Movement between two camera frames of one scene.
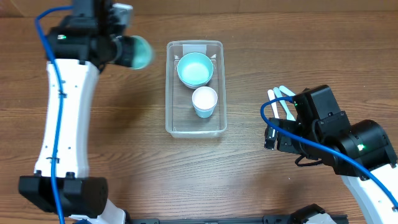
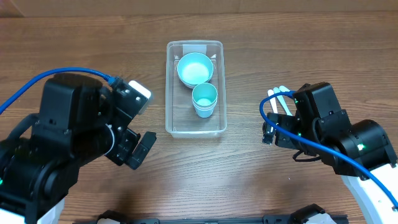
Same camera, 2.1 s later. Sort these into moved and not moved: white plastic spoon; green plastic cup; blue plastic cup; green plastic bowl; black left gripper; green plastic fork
Moved: black left gripper; green plastic cup
Not moved: blue plastic cup; white plastic spoon; green plastic fork; green plastic bowl
